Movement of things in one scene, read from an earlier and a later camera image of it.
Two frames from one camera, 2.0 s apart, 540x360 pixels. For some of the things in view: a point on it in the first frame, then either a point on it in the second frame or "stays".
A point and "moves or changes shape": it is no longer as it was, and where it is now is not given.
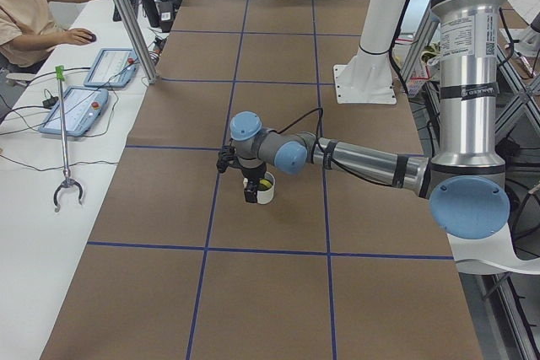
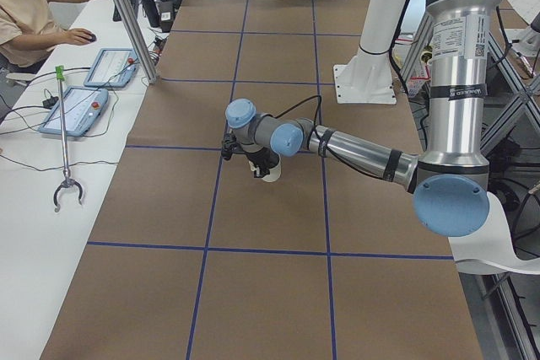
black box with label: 165,9 stays
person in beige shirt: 29,24 stays
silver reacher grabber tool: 67,181 stays
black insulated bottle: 151,9 stays
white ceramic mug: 267,196 moves or changes shape
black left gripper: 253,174 -> 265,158
